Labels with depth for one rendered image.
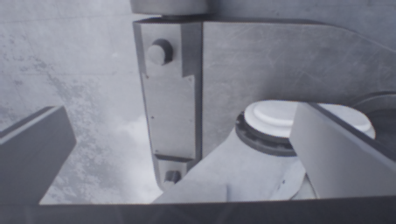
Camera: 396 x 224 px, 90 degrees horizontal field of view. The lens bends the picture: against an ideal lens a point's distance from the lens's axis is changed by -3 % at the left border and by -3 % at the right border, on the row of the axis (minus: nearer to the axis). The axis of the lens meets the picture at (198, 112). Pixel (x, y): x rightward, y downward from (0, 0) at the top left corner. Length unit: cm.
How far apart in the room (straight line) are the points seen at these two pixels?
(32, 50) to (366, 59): 98
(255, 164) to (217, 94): 22
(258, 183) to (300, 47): 29
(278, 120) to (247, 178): 11
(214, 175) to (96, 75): 61
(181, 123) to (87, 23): 45
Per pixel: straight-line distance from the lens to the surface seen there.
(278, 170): 33
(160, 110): 52
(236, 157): 33
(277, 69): 47
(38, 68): 97
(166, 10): 44
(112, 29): 73
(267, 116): 35
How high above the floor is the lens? 61
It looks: 59 degrees down
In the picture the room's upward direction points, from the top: 160 degrees counter-clockwise
